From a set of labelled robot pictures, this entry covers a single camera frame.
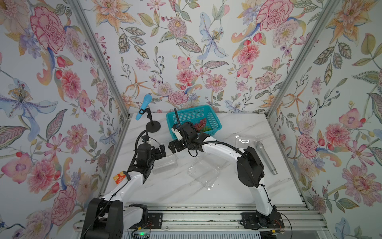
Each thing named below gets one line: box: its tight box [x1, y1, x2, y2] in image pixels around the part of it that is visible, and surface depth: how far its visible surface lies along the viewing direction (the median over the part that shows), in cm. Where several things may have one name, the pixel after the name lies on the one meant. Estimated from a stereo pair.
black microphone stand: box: [138, 107, 161, 133], surface depth 115 cm
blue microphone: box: [135, 93, 153, 121], surface depth 97 cm
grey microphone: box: [255, 140, 278, 176], surface depth 97 cm
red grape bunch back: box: [193, 118, 207, 132], surface depth 113 cm
